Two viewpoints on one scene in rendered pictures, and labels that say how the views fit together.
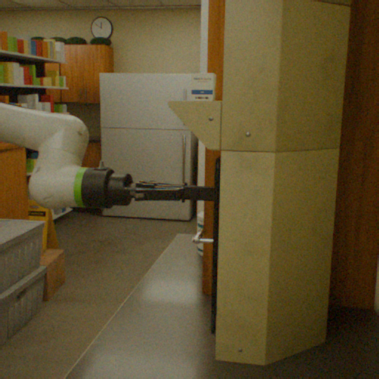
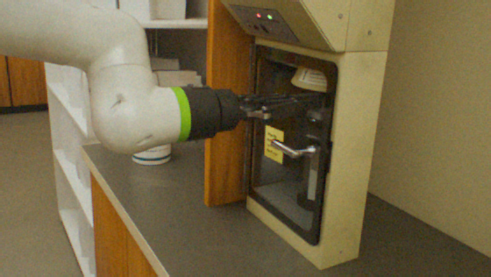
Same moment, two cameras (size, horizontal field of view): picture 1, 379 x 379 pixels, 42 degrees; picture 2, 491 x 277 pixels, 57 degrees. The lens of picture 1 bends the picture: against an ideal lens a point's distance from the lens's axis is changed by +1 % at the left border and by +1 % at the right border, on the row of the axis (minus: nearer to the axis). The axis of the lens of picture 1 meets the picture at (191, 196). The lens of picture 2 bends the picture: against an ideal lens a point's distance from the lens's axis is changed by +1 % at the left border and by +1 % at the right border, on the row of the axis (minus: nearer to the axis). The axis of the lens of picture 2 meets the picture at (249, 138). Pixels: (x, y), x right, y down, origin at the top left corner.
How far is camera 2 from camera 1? 0.81 m
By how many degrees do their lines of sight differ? 41
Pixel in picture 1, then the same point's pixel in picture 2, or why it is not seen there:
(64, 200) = (165, 138)
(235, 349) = (338, 252)
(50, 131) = (115, 37)
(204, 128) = (333, 27)
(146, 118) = not seen: outside the picture
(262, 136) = (380, 34)
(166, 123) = not seen: outside the picture
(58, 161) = (144, 83)
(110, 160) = not seen: outside the picture
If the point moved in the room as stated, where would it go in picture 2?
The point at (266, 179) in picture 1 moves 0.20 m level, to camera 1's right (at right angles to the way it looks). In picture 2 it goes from (378, 79) to (429, 71)
